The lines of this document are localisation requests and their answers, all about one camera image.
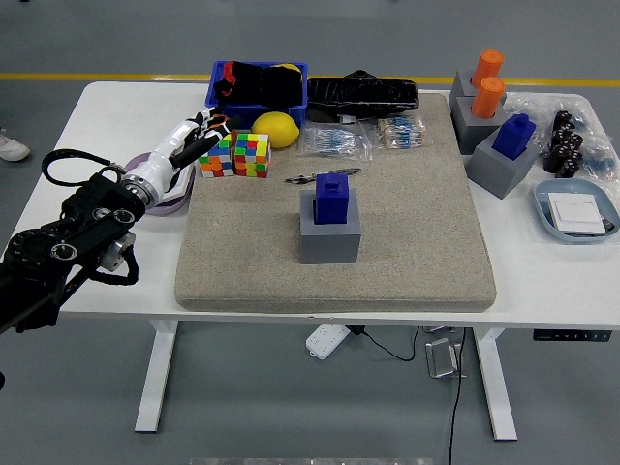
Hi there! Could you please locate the grey cube seal holder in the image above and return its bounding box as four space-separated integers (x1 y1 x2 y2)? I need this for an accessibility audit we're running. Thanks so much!
298 188 362 265
466 126 542 200
448 70 508 106
448 94 508 156

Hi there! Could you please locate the white table leg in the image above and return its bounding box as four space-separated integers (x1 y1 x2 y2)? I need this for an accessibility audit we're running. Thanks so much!
473 327 518 442
134 319 179 434

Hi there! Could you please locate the black plastic-wrapped keyboard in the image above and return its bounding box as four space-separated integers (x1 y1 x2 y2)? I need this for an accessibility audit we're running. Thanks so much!
305 69 420 123

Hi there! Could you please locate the white switch panel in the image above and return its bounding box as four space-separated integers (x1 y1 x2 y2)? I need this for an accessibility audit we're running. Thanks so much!
546 192 606 236
162 167 196 204

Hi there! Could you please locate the black table control panel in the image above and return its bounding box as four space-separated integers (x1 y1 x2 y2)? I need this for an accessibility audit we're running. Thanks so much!
532 328 610 342

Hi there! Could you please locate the black cloth with red trim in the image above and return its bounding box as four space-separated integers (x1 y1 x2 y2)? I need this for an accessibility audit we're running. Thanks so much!
213 60 304 109

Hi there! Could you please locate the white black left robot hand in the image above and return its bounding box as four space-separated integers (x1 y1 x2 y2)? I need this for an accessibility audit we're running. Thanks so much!
121 107 243 204

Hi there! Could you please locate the white power strip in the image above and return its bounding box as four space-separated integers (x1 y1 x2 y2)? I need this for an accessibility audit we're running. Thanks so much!
304 323 351 360

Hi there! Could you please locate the clear bag of tan resistors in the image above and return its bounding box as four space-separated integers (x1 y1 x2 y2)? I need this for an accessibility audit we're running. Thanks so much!
360 115 428 150

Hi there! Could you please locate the orange round seal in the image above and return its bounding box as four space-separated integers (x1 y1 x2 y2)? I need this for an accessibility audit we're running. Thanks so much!
470 76 506 120
470 48 505 89

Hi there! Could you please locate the blue plastic bin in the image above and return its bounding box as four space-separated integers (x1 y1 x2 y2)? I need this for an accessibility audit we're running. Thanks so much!
203 59 309 126

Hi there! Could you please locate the yellow lemon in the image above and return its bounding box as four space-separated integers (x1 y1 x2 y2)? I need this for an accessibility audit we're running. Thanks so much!
250 110 300 149

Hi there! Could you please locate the light blue oval tray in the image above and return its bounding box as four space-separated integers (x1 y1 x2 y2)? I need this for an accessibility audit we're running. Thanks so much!
532 178 620 245

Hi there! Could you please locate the blue square seal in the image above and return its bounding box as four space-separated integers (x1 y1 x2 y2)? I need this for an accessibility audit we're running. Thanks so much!
313 172 351 226
491 113 537 160

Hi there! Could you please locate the grey-brown table mat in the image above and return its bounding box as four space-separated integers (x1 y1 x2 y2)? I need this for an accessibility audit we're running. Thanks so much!
172 92 498 314

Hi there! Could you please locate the bag of black capacitors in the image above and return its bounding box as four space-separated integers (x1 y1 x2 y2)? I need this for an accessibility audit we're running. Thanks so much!
503 91 606 180

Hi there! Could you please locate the bag of small blue components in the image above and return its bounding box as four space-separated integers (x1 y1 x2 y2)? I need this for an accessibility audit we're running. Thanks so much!
578 138 620 184

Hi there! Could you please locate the black power cable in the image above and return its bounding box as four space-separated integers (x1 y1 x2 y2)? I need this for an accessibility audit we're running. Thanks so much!
349 325 467 465

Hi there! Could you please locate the person's white shoe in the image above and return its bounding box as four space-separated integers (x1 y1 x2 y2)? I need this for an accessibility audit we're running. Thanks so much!
0 134 31 162

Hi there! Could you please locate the purple oval tray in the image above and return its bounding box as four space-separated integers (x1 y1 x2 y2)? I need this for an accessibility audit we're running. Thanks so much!
124 150 197 217

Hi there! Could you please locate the black metal hand tool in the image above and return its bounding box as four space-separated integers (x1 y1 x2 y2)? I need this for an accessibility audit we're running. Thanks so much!
284 167 362 185

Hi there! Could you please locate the clear bag of blue resistors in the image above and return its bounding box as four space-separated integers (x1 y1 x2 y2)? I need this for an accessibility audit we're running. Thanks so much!
297 120 375 162

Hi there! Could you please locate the multicolour puzzle cube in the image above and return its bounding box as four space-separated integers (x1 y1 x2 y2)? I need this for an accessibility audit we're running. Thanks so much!
232 133 271 179
198 133 235 179

